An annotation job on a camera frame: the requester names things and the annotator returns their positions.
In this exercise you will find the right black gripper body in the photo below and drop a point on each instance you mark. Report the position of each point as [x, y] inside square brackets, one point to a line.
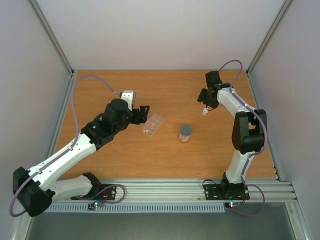
[206, 98]

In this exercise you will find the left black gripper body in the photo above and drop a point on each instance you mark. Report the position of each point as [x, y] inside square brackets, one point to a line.
[137, 120]

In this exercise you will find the clear plastic pill organizer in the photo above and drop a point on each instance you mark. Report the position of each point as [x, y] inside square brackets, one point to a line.
[157, 120]

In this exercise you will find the orange pill bottle grey cap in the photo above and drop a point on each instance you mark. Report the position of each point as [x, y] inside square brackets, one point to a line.
[185, 133]

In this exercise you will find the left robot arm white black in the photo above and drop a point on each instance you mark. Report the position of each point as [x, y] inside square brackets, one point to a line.
[91, 138]

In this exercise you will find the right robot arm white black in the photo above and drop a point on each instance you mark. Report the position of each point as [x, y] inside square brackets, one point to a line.
[249, 136]

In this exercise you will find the left small circuit board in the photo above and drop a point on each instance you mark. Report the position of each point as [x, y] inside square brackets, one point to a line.
[94, 206]

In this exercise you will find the small circuit board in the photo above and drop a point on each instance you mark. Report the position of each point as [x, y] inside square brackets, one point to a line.
[233, 204]
[94, 206]

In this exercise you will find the right small circuit board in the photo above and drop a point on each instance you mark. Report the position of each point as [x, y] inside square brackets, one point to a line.
[233, 204]

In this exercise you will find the aluminium front frame rail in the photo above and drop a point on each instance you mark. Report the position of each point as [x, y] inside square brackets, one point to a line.
[159, 190]

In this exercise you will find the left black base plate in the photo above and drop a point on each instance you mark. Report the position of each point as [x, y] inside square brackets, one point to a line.
[107, 192]

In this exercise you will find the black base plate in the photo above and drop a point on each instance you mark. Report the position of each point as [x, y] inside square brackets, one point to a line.
[226, 192]
[107, 192]

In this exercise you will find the grey slotted cable duct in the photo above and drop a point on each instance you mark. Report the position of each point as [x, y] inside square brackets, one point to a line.
[136, 208]

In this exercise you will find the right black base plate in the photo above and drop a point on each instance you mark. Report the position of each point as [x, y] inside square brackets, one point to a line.
[226, 192]

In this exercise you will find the right aluminium corner post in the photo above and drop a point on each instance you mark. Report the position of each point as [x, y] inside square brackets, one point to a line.
[269, 34]

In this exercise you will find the aluminium corner post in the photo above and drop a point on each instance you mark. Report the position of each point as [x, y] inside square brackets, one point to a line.
[47, 28]
[269, 34]

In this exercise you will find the left aluminium corner post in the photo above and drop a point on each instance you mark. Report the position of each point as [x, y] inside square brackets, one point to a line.
[47, 28]

